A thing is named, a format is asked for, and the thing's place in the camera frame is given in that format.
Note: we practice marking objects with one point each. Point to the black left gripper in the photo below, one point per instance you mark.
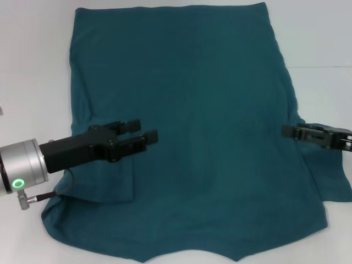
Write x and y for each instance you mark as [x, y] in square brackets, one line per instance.
[71, 154]

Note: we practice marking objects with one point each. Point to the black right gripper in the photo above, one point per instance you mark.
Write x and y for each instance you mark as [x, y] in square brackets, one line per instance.
[338, 140]

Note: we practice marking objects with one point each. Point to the blue teal shirt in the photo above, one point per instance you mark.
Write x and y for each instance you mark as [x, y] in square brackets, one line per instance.
[192, 96]

